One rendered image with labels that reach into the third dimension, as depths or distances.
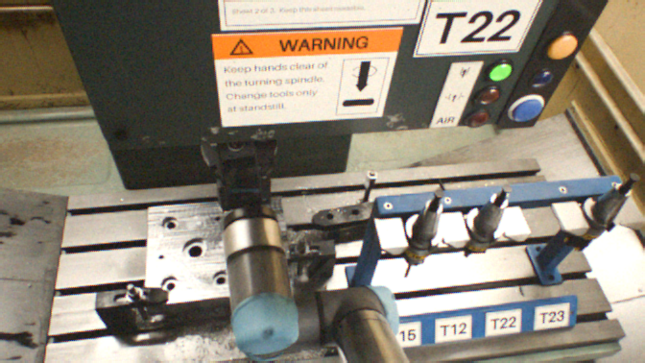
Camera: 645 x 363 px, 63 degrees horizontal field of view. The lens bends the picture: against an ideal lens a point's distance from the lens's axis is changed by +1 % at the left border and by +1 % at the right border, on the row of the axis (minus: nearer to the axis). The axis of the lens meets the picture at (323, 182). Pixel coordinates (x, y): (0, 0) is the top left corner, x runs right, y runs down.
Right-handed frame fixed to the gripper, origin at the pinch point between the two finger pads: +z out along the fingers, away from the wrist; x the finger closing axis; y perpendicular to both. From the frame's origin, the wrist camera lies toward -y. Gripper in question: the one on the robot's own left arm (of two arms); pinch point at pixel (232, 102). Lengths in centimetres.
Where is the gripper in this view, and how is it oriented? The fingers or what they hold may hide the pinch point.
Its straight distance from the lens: 79.0
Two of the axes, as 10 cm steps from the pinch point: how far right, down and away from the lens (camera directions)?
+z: -2.0, -8.3, 5.2
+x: 9.7, -1.2, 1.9
